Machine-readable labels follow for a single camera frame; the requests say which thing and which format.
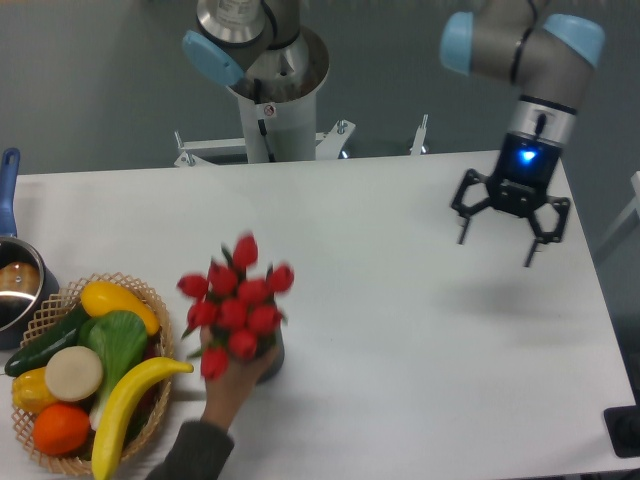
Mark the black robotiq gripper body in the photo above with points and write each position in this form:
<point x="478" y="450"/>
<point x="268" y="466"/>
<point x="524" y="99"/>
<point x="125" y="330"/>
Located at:
<point x="518" y="185"/>

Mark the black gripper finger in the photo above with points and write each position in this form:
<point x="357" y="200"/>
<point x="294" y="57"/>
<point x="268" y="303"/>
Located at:
<point x="461" y="204"/>
<point x="548" y="223"/>

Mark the red tulip bouquet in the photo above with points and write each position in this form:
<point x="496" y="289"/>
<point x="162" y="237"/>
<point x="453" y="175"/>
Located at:
<point x="239" y="309"/>

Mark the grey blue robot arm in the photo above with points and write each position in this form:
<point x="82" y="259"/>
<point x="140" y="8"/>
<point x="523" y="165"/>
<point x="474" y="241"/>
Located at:
<point x="551" y="60"/>

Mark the grey sleeved forearm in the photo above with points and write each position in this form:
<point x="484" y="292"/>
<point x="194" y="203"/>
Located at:
<point x="200" y="452"/>

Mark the bare human hand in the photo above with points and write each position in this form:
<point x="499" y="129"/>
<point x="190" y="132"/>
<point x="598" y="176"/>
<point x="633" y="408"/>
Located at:
<point x="226" y="395"/>

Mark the white object right edge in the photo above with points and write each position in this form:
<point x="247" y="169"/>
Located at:
<point x="623" y="225"/>

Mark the black device at edge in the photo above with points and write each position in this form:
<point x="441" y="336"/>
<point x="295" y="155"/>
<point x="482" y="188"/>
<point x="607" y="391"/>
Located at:
<point x="623" y="428"/>

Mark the green bok choy toy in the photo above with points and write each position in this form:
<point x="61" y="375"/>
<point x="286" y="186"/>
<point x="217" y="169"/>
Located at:
<point x="119" y="338"/>

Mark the yellow squash toy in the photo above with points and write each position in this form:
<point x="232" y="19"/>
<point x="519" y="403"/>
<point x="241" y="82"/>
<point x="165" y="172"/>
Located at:
<point x="99" y="298"/>

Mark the yellow plastic banana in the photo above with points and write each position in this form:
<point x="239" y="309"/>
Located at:
<point x="110" y="435"/>

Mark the dark green cucumber toy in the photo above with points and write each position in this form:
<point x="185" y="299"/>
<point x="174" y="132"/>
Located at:
<point x="37" y="353"/>

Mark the woven wicker basket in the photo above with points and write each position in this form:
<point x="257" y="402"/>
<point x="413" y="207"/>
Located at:
<point x="138" y="410"/>

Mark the beige round disc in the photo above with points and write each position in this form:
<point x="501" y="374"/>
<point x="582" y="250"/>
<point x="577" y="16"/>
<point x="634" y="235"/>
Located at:
<point x="73" y="374"/>

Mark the orange plastic fruit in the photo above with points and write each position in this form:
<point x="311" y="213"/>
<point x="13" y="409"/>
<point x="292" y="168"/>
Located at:
<point x="60" y="429"/>

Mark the yellow bell pepper toy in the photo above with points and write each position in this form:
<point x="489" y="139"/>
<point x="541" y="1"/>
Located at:
<point x="30" y="392"/>

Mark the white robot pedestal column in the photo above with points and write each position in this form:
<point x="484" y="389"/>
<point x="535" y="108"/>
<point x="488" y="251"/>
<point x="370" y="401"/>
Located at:
<point x="280" y="89"/>

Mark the blue handled saucepan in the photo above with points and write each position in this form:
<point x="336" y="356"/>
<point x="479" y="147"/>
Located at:
<point x="26" y="281"/>

